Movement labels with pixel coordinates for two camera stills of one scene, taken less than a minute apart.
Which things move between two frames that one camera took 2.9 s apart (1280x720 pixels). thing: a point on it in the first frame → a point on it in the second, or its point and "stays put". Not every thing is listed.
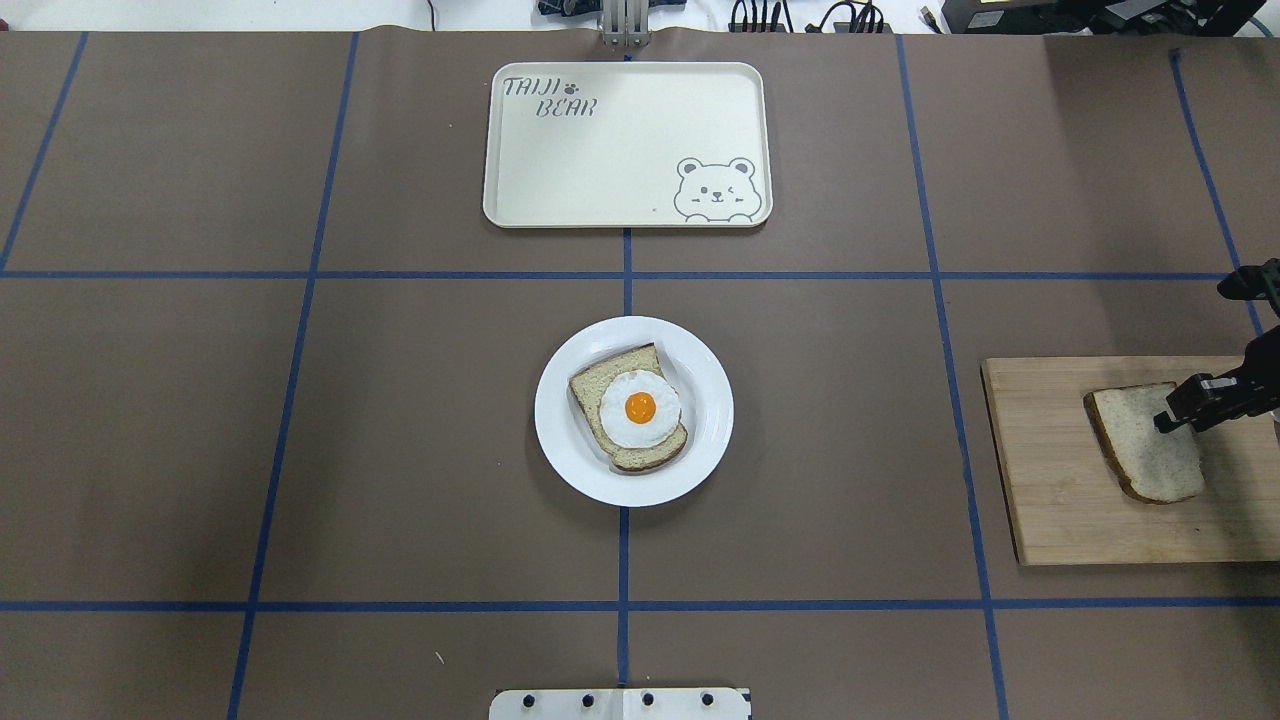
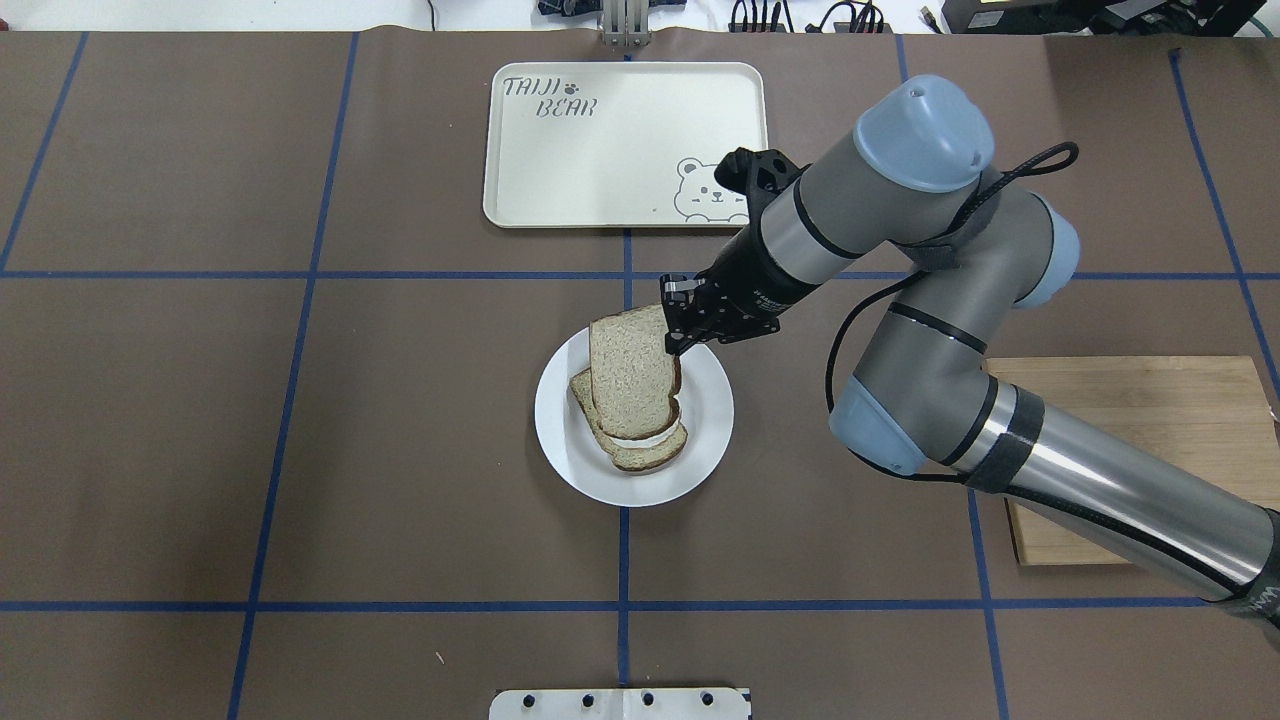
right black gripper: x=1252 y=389 → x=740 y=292
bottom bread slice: x=588 y=387 stays put
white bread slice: x=1155 y=467 → x=634 y=373
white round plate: x=688 y=365 stays put
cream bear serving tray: x=628 y=145 stays put
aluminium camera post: x=625 y=23 stays put
